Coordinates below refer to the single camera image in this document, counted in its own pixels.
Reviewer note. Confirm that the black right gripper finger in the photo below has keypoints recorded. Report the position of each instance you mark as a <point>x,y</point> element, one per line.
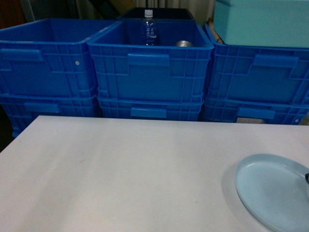
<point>307,178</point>

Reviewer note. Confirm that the light blue round tray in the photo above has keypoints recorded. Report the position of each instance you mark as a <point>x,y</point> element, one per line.
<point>274,191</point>

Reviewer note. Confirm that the blue crate top right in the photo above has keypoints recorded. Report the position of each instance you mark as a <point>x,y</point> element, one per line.
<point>257,74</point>

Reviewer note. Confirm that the blue crate bottom right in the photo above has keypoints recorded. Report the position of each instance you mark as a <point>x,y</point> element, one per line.
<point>219,110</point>

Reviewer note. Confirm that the blue crate bottom middle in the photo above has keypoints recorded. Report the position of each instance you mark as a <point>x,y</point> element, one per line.
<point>130,109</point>

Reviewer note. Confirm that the teal foam box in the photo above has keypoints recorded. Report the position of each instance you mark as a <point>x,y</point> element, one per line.
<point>270,23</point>

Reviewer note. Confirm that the blue crate top middle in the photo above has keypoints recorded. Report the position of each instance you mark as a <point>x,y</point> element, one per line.
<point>127,69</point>

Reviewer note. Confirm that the silver metal can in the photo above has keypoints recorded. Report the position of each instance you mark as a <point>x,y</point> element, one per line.
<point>184,43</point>

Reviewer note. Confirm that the clear water bottle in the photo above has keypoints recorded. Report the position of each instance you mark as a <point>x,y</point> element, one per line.
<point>149,28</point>

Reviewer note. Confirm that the dark blue rear crate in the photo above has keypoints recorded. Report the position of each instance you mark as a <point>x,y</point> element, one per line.
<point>159,13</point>

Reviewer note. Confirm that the blue crate top left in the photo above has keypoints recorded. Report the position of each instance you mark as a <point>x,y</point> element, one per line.
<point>49,58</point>

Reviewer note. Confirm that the blue crate bottom left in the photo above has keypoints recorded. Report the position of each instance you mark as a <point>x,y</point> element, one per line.
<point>23,111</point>

